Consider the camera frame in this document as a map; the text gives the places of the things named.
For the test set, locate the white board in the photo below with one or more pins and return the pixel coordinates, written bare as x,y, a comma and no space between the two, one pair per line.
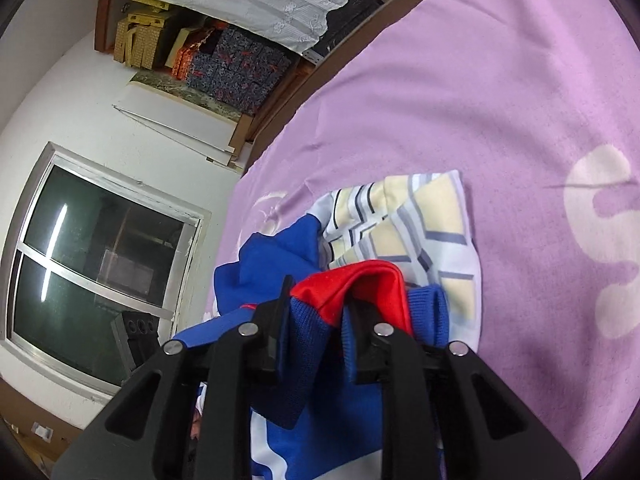
175,120

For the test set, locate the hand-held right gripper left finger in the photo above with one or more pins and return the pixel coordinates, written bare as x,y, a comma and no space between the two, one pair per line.
272,345

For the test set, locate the orange patterned box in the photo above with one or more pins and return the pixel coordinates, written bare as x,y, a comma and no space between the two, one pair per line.
186,62

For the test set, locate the pink bed sheet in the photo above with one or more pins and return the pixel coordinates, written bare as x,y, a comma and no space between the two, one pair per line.
500,110

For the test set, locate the brown bed frame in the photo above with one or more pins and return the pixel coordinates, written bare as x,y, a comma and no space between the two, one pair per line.
350,45

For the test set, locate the stack of yellow boxes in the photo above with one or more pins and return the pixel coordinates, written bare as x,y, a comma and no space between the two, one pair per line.
140,40

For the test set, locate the aluminium frame window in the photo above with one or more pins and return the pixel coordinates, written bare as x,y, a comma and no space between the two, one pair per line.
100,270

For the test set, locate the wooden storage shelf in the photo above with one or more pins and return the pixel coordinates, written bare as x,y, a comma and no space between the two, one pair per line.
102,15

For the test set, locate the blue and white jacket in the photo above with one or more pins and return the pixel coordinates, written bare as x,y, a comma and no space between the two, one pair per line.
305,360

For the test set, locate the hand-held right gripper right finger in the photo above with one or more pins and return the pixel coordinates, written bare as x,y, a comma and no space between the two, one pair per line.
365,355

